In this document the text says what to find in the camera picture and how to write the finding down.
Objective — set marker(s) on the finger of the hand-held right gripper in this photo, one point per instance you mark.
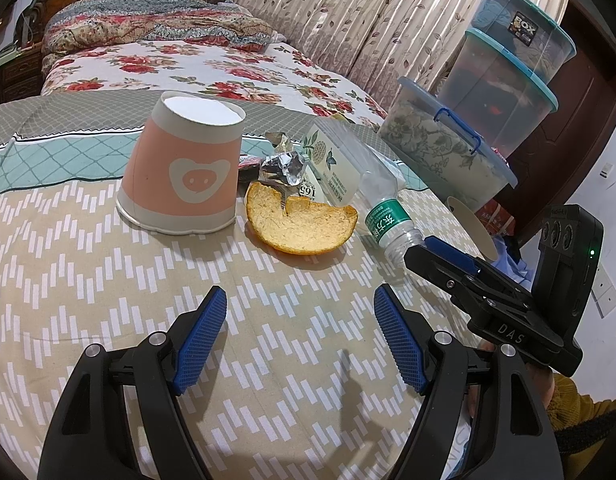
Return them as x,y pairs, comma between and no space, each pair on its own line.
455,255
438,272

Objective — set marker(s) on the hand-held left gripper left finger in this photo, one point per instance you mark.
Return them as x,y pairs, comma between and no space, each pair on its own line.
198,345

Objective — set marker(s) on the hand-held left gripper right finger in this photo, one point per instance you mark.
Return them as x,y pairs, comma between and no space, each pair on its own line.
398,345

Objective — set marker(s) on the clear plastic bottle green label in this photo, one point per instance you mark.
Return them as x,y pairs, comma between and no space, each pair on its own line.
388,217

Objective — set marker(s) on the orange peel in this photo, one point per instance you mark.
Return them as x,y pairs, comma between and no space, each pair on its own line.
298,225

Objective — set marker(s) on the printed paper wrapper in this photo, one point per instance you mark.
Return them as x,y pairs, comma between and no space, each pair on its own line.
308,190

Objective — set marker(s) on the pink paper cup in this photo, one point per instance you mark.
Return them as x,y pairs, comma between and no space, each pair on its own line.
178,170

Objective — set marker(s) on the foil wrapper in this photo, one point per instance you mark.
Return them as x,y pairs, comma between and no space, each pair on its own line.
283,170

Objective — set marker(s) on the dark snack wrapper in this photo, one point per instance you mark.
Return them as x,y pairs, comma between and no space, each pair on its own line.
248,165

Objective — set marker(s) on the person's right forearm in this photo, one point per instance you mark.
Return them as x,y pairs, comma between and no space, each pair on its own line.
588,410

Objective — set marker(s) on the person's right hand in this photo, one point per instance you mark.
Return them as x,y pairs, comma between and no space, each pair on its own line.
544,390

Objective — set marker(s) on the red cardboard box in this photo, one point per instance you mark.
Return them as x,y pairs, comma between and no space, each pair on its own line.
498,217

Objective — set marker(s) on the patterned tablecloth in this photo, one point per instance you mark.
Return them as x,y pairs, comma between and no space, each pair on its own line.
113,285

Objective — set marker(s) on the storage container with floral cloth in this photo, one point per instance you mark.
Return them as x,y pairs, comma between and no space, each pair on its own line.
438,145

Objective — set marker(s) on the dark wooden door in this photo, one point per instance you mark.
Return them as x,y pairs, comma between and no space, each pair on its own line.
588,110

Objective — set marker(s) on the large teal lid storage container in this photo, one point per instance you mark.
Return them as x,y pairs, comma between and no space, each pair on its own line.
498,95

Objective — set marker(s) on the small teal lid storage container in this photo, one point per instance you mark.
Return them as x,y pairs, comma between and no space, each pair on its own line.
528,35

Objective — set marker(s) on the beige leaf pattern curtain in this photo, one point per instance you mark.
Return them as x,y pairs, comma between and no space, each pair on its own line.
363,10

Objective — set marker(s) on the floral bed sheet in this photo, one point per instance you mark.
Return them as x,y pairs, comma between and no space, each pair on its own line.
188,70

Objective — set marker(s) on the dark wooden nightstand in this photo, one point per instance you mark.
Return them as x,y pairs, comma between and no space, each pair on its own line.
18,75

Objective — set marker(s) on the folded patterned quilt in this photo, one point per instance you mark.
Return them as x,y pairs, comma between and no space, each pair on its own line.
138,25

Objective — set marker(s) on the white wall outlet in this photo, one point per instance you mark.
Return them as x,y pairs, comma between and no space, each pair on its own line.
605,292

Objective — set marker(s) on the white wall switch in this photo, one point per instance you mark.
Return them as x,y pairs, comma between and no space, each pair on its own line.
606,170

